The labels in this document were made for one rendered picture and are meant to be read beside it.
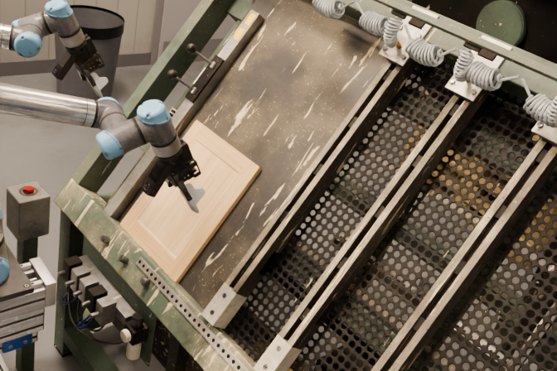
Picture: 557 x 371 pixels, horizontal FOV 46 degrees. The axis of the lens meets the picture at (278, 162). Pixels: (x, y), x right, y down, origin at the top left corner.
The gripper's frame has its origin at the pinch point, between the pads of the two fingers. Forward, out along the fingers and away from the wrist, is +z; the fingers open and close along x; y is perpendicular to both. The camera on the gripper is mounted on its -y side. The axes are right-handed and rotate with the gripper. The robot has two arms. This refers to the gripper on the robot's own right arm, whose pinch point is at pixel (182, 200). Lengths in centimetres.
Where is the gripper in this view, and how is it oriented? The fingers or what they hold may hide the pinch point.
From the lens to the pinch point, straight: 190.8
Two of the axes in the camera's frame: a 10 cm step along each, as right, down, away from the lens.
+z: 1.8, 6.9, 7.1
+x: -6.1, -4.9, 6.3
